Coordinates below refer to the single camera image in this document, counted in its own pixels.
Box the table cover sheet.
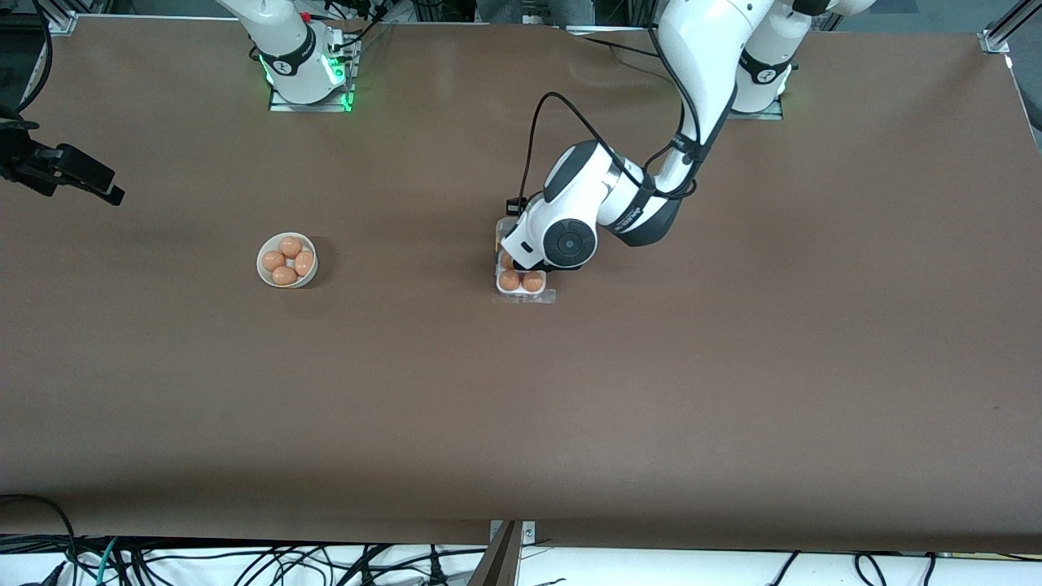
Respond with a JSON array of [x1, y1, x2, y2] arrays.
[[0, 15, 1042, 556]]

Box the grey camera pole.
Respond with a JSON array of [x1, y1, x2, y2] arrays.
[[467, 521, 522, 586]]

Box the clear plastic egg box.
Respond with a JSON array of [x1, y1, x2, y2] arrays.
[[494, 217, 557, 305]]

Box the teal cable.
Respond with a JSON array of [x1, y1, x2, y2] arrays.
[[92, 536, 122, 586]]

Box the white round bowl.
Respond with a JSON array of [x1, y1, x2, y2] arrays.
[[257, 231, 319, 289]]

